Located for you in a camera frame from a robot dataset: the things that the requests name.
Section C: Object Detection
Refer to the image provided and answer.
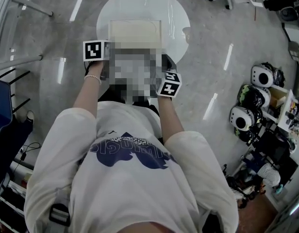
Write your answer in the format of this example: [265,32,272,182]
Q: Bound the white bead bracelet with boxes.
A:
[83,74,102,85]

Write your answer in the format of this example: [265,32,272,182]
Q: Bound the black strap buckle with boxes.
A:
[49,202,71,227]

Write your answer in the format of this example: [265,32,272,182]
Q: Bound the person's white printed t-shirt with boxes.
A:
[23,100,239,233]

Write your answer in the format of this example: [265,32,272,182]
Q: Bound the person's left forearm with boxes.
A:
[72,61,103,118]

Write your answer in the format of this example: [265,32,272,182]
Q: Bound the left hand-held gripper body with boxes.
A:
[83,39,112,80]

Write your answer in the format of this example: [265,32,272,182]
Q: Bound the person's right forearm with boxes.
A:
[156,95,185,146]

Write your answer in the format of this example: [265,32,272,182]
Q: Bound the grey metal table frame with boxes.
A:
[0,0,54,17]

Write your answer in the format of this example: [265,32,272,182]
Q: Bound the grey metal rack bar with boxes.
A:
[0,54,44,73]

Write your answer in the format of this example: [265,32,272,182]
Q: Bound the beige box with drawer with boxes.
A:
[108,19,164,49]

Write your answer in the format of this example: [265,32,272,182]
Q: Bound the white pet carrier backpack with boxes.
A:
[250,62,285,88]
[229,105,263,132]
[237,83,272,109]

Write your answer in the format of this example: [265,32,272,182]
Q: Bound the white open shelf unit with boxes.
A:
[267,84,299,132]

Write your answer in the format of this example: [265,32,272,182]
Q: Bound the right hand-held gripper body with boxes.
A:
[156,54,183,99]

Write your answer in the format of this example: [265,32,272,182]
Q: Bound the blue fabric chair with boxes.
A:
[0,79,34,144]

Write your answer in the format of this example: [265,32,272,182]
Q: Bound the black cable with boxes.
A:
[18,142,41,163]

